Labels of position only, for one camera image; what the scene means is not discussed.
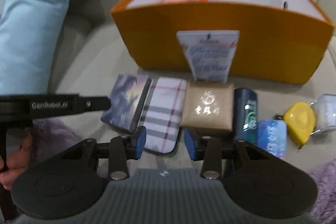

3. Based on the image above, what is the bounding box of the blue pink snack packet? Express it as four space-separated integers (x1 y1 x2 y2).
257 120 287 160

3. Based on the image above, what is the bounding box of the yellow tape measure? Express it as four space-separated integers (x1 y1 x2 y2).
274 102 316 147

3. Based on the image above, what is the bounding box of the brown gold-printed box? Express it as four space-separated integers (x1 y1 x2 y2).
180 81 234 136

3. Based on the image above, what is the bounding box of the clear plastic cube box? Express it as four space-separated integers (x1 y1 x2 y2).
310 94 336 135

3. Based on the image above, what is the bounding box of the purple sky-print box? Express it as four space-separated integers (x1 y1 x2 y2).
101 73 151 132

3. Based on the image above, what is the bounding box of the plaid pattern case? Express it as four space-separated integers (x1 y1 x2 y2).
138 77 187 154

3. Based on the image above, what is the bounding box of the white Vaseline tube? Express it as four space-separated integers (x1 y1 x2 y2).
176 30 240 83

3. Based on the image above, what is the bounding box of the orange cardboard box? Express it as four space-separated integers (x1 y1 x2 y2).
111 0 334 85

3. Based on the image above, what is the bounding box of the person's left hand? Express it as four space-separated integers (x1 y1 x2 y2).
1 132 33 190

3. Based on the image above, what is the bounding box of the purple fluffy blanket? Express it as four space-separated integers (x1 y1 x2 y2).
0 118 336 224

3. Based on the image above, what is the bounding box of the beige fabric sofa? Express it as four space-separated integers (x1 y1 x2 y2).
50 0 335 173

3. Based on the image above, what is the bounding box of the light blue cushion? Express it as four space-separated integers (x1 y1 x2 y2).
1 0 70 95

